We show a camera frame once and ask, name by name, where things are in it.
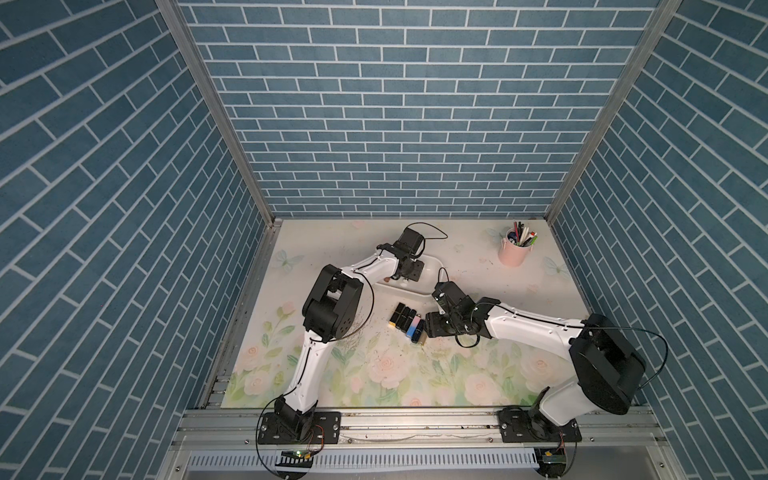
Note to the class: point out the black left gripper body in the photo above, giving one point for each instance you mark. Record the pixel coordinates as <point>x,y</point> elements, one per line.
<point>413,269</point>

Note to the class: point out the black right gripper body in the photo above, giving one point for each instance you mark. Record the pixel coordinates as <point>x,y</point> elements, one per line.
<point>441,325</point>

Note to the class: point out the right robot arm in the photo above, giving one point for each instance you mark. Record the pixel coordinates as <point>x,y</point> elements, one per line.
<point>606,368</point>

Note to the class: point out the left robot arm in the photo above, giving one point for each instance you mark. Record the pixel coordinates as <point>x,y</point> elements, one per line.
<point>329,312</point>

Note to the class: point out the white storage box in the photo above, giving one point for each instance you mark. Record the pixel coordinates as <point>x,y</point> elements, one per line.
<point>429,276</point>

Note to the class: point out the black round lipstick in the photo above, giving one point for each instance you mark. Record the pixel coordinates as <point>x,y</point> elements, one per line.
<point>418,332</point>

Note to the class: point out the black copper-band lipstick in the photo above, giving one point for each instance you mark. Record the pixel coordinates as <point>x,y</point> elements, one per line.
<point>406,316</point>

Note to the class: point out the pink blue gradient lipstick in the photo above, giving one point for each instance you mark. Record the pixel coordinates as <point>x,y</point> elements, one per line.
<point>412,326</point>

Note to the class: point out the black silver-band lipstick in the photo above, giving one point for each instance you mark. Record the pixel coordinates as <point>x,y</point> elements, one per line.
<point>403,317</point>

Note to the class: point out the pink metal pen bucket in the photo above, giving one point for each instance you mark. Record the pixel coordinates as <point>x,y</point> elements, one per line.
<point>511,255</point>

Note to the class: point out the right green circuit board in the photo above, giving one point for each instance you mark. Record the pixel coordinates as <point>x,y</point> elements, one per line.
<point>551,463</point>

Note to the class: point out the green circuit board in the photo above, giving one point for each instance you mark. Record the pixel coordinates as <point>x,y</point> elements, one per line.
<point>551,463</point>
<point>294,459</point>

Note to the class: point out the left green circuit board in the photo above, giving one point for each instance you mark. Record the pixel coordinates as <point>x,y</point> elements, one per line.
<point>294,459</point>

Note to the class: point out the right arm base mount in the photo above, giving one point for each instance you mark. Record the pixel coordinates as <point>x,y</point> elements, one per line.
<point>518,425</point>

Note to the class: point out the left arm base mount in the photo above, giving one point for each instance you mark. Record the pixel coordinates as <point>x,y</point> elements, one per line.
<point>320,427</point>

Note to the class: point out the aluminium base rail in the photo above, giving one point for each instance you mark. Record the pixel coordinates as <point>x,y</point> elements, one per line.
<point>418,443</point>

